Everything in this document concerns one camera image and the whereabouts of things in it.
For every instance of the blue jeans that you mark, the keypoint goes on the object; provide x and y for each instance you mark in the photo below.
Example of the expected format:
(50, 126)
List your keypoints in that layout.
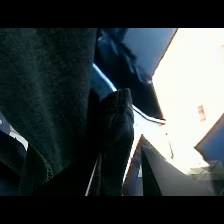
(116, 133)

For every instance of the black garment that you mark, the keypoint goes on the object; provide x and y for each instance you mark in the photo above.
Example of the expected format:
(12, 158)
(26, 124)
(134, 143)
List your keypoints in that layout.
(43, 83)

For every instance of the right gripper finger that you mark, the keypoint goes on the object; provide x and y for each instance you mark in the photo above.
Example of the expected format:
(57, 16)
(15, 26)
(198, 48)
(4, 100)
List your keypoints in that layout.
(173, 180)

